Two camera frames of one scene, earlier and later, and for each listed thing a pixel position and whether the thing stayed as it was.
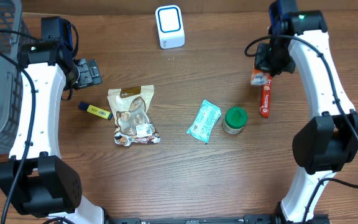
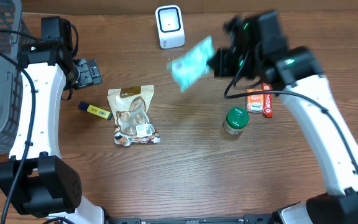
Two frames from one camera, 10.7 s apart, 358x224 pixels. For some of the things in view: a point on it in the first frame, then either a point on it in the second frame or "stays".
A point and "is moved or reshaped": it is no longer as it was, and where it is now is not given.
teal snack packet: [208, 114] → [192, 65]
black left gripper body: [89, 73] stays
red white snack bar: [265, 109] stays
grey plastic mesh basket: [0, 82] stays
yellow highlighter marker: [96, 111] stays
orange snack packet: [258, 77] is moved or reshaped
